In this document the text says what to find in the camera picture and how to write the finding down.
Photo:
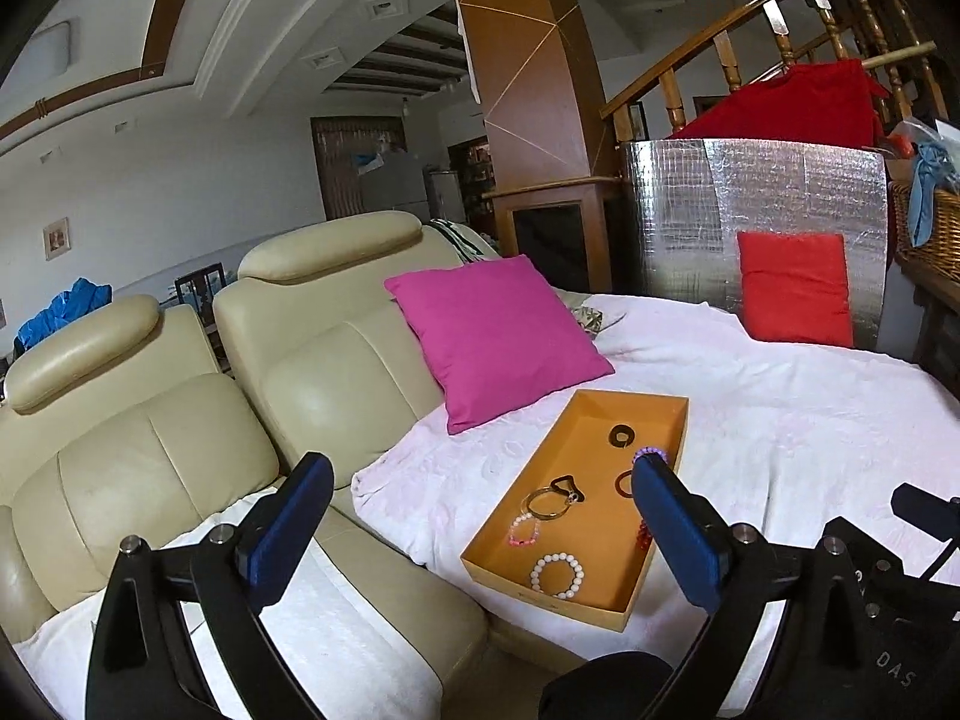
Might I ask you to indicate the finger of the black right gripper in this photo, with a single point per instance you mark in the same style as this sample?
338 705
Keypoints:
935 517

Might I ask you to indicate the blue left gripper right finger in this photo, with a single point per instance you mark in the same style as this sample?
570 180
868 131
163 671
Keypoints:
690 534

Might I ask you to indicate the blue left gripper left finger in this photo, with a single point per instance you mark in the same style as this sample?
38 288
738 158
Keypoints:
277 532

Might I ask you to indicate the metal cuff bangle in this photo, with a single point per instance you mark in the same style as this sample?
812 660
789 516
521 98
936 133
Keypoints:
547 504

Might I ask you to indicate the orange cardboard tray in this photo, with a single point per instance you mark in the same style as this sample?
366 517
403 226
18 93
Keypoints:
590 564

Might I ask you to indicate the white textured blanket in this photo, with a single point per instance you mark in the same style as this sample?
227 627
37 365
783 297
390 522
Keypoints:
782 435

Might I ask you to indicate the beige leather sofa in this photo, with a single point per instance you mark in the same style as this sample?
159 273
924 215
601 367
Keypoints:
130 422

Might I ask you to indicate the red pillow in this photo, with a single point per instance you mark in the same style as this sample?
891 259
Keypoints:
795 288

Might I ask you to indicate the magenta pillow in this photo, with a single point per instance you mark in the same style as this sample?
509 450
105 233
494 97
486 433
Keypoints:
495 337

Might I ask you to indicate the blue plastic bag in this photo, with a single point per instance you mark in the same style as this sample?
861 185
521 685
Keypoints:
82 298

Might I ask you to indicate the silver foil insulation panel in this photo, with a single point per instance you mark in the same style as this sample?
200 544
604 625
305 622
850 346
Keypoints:
692 196

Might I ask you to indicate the blue cloth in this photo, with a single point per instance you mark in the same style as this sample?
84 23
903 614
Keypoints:
932 169

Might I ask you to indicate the red cloth on railing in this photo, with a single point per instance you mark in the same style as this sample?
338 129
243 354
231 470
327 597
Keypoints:
827 104

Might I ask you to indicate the wooden pillar cabinet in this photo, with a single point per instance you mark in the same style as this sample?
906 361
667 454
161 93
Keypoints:
541 94

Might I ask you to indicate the wooden stair railing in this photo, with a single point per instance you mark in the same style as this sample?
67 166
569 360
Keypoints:
761 39

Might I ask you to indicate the framed wall picture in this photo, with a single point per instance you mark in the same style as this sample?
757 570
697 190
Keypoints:
56 239

